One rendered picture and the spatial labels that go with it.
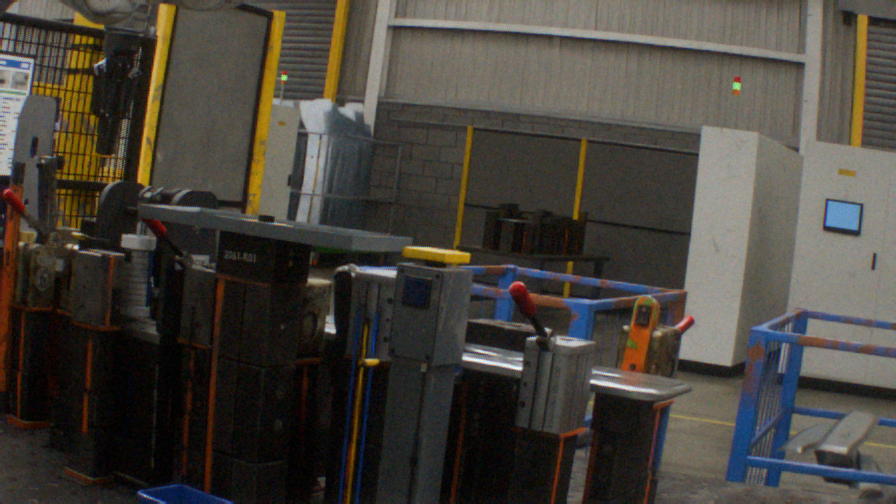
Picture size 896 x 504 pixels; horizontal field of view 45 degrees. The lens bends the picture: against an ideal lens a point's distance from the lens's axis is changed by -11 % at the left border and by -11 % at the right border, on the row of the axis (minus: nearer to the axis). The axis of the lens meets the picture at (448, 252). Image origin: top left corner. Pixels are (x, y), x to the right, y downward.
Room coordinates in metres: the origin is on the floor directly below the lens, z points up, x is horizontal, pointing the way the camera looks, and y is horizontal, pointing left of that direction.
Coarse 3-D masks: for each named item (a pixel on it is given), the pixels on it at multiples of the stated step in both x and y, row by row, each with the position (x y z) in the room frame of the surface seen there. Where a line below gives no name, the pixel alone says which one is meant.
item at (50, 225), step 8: (40, 160) 2.06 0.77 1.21; (48, 160) 2.05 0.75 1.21; (56, 160) 2.06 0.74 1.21; (64, 160) 2.09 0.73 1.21; (40, 168) 2.05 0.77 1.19; (48, 168) 2.05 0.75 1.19; (56, 168) 2.07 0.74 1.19; (40, 176) 2.07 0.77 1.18; (48, 176) 2.05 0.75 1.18; (56, 176) 2.07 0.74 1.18; (40, 184) 2.07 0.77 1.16; (48, 184) 2.05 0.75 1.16; (56, 184) 2.07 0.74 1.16; (40, 192) 2.07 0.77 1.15; (48, 192) 2.06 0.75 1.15; (56, 192) 2.07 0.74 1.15; (40, 200) 2.07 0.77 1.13; (48, 200) 2.06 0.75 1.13; (56, 200) 2.07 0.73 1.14; (40, 208) 2.07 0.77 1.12; (48, 208) 2.06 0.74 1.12; (56, 208) 2.08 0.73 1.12; (40, 216) 2.07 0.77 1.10; (48, 216) 2.06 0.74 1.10; (56, 216) 2.08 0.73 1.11; (48, 224) 2.06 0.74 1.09; (56, 224) 2.08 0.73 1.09; (48, 232) 2.07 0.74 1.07; (56, 232) 2.08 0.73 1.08; (40, 240) 2.08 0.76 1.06
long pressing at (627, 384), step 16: (464, 352) 1.76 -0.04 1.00; (480, 352) 1.80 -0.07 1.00; (496, 352) 1.81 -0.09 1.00; (512, 352) 1.83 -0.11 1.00; (480, 368) 1.68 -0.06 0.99; (496, 368) 1.67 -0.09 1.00; (512, 368) 1.65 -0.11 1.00; (608, 368) 1.76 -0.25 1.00; (592, 384) 1.59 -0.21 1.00; (608, 384) 1.58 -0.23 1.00; (624, 384) 1.58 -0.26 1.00; (640, 384) 1.62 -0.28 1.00; (656, 384) 1.64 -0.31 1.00; (672, 384) 1.65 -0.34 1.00; (688, 384) 1.69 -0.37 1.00; (656, 400) 1.56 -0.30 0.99
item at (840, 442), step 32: (800, 320) 4.37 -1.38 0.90; (832, 320) 4.33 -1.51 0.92; (864, 320) 4.28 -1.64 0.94; (768, 352) 3.65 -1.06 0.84; (800, 352) 4.36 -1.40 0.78; (864, 352) 3.19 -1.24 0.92; (832, 416) 4.31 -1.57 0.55; (864, 416) 4.06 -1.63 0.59; (736, 448) 3.33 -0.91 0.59; (800, 448) 3.55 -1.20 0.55; (832, 448) 3.43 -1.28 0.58; (736, 480) 3.32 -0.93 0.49; (768, 480) 4.31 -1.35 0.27; (832, 480) 3.63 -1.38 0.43; (864, 480) 3.16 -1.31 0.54
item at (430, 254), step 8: (408, 248) 1.43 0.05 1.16; (416, 248) 1.43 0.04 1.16; (424, 248) 1.44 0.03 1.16; (432, 248) 1.46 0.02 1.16; (408, 256) 1.43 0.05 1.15; (416, 256) 1.42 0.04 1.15; (424, 256) 1.42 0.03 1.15; (432, 256) 1.41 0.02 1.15; (440, 256) 1.41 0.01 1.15; (448, 256) 1.41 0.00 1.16; (456, 256) 1.42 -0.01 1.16; (464, 256) 1.44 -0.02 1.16; (424, 264) 1.44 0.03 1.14; (432, 264) 1.43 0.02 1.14; (440, 264) 1.43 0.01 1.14
